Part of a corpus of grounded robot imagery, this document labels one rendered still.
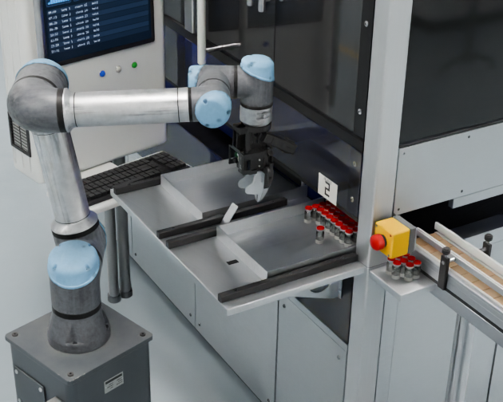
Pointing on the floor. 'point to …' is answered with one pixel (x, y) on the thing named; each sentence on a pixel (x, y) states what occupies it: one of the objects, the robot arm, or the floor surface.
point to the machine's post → (377, 189)
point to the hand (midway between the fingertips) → (260, 195)
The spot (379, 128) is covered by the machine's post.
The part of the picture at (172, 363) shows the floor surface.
